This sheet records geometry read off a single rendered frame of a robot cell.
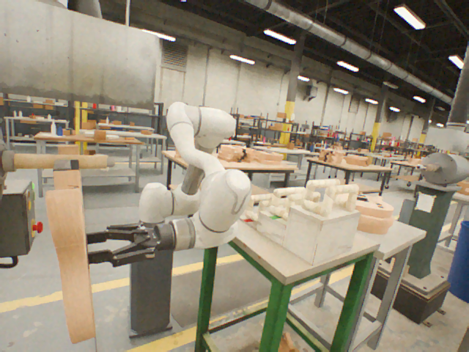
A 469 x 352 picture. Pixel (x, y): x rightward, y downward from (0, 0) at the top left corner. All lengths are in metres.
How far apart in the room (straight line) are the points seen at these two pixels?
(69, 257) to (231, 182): 0.35
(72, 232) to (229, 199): 0.32
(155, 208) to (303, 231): 0.88
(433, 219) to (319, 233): 1.75
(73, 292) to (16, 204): 0.42
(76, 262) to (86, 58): 0.36
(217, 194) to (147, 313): 1.32
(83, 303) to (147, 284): 1.12
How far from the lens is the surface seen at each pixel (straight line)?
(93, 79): 0.50
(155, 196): 1.46
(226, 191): 0.57
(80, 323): 0.59
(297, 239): 0.95
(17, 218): 0.92
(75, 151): 0.71
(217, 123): 1.11
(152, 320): 1.85
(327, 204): 0.89
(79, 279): 0.55
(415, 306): 2.62
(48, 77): 0.50
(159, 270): 1.62
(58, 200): 0.44
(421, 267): 2.66
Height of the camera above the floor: 1.38
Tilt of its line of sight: 12 degrees down
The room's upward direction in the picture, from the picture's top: 7 degrees clockwise
